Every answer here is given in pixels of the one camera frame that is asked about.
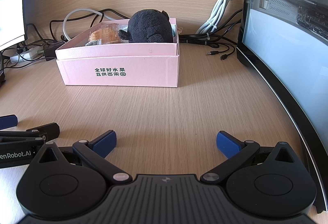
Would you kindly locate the orange packaged snack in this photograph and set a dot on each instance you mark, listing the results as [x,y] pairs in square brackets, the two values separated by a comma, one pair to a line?
[105,34]

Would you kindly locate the computer case with glass panel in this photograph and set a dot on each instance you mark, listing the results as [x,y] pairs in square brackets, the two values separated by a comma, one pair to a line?
[281,60]

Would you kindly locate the pink cardboard box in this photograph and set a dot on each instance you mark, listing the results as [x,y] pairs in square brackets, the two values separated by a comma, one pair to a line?
[115,70]

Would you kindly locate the black power adapter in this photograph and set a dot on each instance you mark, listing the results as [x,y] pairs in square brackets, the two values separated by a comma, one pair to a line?
[52,51]

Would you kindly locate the white power strip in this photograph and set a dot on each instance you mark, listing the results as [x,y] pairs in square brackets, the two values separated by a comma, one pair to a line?
[27,54]

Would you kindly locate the black monitor stand leg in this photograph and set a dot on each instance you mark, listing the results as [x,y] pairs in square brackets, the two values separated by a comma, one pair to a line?
[2,73]

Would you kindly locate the black plush toy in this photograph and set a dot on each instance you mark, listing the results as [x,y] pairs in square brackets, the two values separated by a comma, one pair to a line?
[150,25]

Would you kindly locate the small teal item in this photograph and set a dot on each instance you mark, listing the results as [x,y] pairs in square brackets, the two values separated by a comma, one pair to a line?
[174,30]

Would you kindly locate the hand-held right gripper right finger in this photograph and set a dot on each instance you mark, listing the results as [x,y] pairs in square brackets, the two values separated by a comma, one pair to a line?
[228,145]

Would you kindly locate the black computer monitor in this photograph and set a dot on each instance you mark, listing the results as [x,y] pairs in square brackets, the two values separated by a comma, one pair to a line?
[12,1]

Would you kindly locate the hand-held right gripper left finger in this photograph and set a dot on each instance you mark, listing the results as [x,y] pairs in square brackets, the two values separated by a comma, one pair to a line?
[103,144]

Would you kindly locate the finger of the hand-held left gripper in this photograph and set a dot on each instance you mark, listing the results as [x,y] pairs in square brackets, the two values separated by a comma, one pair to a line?
[48,130]
[9,121]

